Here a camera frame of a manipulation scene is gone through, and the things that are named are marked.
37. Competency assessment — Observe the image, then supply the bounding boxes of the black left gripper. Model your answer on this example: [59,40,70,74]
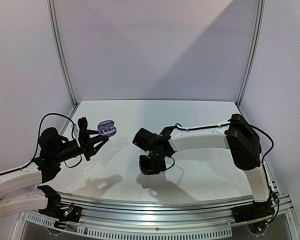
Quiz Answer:
[51,129,108,164]

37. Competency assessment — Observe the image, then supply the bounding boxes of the translucent blue charging case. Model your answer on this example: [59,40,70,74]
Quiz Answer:
[97,120,117,137]

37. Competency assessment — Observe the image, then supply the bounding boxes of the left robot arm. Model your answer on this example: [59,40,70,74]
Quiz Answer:
[0,127,109,223]

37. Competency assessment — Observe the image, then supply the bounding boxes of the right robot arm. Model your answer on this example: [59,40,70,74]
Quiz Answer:
[132,113,271,218]

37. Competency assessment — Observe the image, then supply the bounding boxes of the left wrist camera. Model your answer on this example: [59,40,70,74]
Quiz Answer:
[72,117,88,147]

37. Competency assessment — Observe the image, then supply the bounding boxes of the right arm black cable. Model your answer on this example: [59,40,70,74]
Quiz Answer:
[164,121,275,176]

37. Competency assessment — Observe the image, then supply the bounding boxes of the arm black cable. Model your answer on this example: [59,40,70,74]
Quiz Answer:
[0,113,82,180]
[164,121,275,176]

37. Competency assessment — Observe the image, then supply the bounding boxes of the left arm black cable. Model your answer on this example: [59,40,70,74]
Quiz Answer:
[0,113,82,180]

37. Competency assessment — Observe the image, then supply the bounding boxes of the aluminium front rail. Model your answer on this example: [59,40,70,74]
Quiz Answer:
[61,193,252,225]

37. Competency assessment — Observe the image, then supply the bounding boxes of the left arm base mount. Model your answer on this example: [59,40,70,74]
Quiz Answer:
[38,203,83,230]

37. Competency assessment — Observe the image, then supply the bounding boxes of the perforated white cable tray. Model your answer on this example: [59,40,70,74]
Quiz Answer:
[15,213,233,240]

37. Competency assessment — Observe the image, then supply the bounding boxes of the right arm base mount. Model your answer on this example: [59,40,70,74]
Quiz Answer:
[231,197,275,223]

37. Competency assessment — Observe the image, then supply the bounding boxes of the left aluminium corner post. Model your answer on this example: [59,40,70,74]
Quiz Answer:
[47,0,79,108]

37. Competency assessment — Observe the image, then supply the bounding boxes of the aluminium corner post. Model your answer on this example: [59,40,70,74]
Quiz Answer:
[235,0,266,108]
[47,0,79,108]

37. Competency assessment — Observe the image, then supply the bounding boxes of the right aluminium corner post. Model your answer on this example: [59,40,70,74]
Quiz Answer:
[235,0,266,108]

